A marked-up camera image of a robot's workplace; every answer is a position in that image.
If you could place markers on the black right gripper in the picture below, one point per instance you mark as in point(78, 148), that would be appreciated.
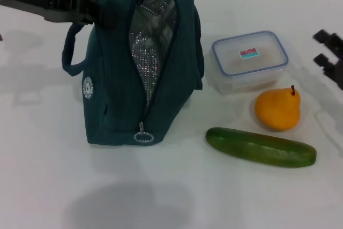
point(338, 73)

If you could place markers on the dark teal insulated lunch bag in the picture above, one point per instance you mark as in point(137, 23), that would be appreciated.
point(115, 92)

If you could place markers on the orange pear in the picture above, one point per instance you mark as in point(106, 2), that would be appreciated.
point(276, 111)

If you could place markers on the green cucumber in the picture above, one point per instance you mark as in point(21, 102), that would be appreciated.
point(254, 147)

